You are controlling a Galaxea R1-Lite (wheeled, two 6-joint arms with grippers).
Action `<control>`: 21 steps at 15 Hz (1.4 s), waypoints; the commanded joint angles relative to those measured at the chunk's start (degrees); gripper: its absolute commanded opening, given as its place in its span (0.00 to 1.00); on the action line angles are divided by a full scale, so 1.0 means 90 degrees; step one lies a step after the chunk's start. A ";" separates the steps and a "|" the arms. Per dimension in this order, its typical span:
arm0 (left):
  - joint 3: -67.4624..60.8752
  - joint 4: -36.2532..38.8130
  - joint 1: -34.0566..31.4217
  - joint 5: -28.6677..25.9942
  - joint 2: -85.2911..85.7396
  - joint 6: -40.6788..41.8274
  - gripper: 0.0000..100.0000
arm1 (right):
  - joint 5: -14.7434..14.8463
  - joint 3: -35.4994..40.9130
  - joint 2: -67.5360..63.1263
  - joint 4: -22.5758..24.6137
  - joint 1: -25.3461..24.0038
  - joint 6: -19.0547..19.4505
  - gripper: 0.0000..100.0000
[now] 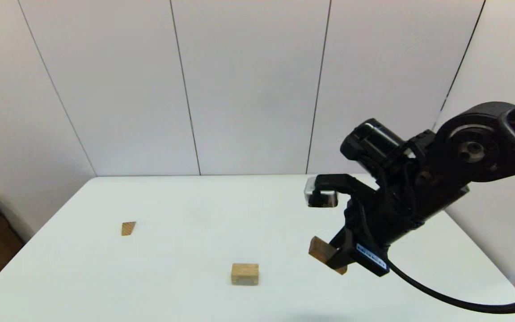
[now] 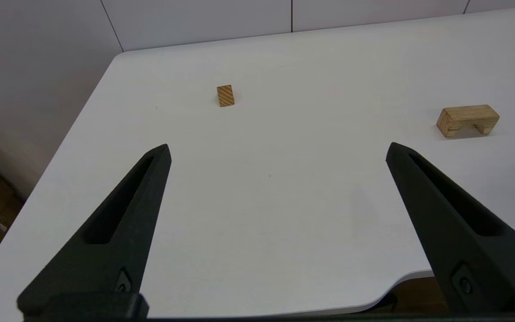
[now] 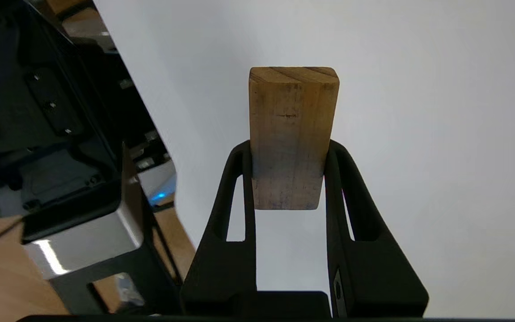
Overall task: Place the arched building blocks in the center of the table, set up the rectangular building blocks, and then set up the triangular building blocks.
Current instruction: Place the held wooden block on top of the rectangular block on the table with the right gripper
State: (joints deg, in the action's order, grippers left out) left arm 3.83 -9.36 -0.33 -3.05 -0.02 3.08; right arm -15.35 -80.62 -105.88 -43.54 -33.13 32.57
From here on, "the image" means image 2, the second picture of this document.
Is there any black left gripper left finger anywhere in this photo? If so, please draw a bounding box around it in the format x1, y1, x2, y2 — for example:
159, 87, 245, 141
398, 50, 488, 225
17, 144, 172, 310

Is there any arched wooden building block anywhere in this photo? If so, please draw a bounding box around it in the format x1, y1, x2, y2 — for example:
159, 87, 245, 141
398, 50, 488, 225
436, 104, 500, 138

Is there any triangular striped wooden block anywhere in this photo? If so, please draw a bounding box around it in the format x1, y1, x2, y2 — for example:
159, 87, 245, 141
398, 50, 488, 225
217, 85, 235, 107

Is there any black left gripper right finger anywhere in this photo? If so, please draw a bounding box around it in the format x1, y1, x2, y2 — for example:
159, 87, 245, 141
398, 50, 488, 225
386, 142, 515, 314

